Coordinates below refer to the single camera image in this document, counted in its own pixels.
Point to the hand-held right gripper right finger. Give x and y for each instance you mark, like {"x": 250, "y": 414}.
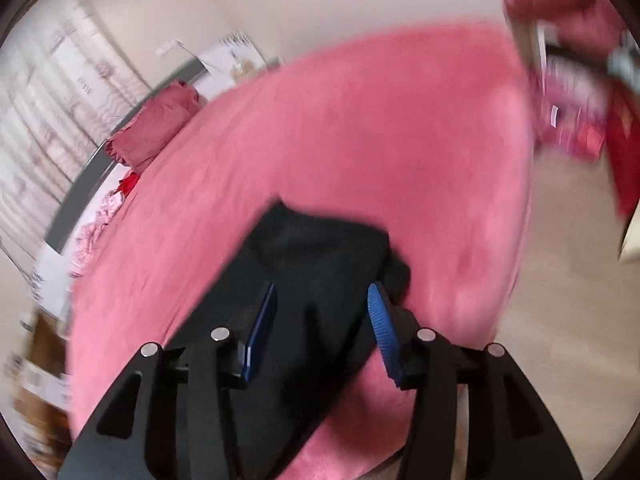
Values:
{"x": 384, "y": 335}

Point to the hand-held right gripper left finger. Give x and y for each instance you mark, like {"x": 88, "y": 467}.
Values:
{"x": 259, "y": 332}

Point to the black blanket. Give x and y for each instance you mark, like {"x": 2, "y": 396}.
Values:
{"x": 320, "y": 270}

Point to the pink floral garment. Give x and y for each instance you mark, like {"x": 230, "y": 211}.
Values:
{"x": 95, "y": 227}

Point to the red garment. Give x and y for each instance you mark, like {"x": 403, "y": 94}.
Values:
{"x": 128, "y": 183}

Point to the pink fleece blanket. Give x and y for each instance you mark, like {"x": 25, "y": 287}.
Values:
{"x": 350, "y": 135}

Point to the grey and white headboard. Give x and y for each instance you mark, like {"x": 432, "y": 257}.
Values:
{"x": 85, "y": 185}

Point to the wooden desk with white drawers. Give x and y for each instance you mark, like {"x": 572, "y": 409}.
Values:
{"x": 35, "y": 390}

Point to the pink ruffled pillow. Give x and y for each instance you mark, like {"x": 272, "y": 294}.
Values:
{"x": 155, "y": 125}

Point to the white flower print bedside panel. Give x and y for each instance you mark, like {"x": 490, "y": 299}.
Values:
{"x": 235, "y": 57}

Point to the pink printed bag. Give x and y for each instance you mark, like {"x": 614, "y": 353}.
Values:
{"x": 570, "y": 110}

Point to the red hanging cloth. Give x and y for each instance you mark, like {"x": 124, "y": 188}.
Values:
{"x": 625, "y": 160}

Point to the patterned white curtain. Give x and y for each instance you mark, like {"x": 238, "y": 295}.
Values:
{"x": 55, "y": 110}

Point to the white wall socket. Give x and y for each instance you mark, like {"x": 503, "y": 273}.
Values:
{"x": 166, "y": 51}

